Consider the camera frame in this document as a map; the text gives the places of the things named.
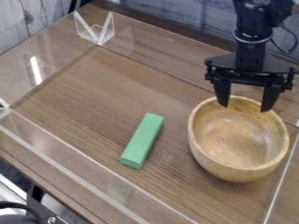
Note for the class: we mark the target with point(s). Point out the wooden bowl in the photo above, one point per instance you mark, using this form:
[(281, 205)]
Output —
[(238, 142)]

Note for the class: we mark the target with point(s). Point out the clear acrylic corner bracket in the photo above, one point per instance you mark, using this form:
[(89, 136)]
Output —
[(96, 33)]

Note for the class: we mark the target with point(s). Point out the black table leg frame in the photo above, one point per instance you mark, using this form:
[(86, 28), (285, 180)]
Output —
[(48, 216)]

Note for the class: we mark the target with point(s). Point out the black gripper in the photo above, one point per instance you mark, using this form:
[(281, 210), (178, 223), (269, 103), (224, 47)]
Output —
[(250, 66)]

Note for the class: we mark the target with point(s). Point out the clear acrylic enclosure wall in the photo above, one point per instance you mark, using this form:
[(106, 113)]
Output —
[(105, 197)]

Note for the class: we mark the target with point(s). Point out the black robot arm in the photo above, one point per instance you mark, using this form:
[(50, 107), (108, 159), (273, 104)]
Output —
[(258, 17)]

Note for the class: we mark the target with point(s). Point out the green rectangular block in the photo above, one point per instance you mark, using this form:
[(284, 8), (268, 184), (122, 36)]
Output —
[(142, 141)]

